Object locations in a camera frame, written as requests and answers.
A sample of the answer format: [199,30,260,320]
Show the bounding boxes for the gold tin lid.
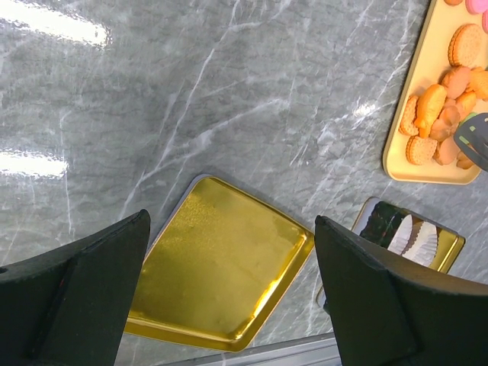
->
[125,175,313,352]

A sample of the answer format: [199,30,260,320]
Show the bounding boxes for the metal serving tongs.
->
[454,113,487,172]

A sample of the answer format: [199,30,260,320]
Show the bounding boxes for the round biscuit sandwich cookie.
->
[399,95,419,136]
[448,24,483,66]
[406,136,438,165]

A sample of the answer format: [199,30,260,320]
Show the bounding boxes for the pink macaron cookie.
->
[464,0,488,14]

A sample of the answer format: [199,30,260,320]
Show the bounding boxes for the black gold cookie tin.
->
[315,197,467,313]

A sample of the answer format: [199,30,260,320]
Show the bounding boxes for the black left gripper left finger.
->
[1,210,150,365]

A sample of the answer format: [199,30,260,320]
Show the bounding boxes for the white paper cup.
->
[402,222,438,267]
[387,214,413,255]

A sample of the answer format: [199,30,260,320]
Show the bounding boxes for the orange fish cookie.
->
[415,84,447,138]

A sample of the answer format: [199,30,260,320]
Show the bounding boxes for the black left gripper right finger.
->
[314,216,487,365]

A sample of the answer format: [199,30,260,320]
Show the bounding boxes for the yellow cookie tray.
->
[383,1,487,185]

